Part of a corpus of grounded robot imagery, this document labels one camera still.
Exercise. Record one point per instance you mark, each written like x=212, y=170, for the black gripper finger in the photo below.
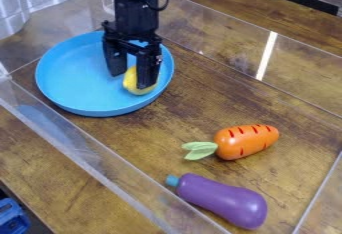
x=116, y=57
x=148, y=69

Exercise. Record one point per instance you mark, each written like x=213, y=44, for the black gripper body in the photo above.
x=132, y=32

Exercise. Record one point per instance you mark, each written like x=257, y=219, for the yellow toy lemon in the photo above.
x=130, y=82

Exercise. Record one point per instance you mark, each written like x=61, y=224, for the blue round tray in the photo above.
x=74, y=79

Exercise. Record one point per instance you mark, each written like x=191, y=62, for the orange toy carrot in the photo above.
x=235, y=142

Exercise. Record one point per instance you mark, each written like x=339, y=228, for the purple toy eggplant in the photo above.
x=240, y=205

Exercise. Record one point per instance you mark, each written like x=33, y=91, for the blue object at corner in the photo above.
x=14, y=219

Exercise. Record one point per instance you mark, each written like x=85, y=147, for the clear acrylic enclosure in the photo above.
x=257, y=62

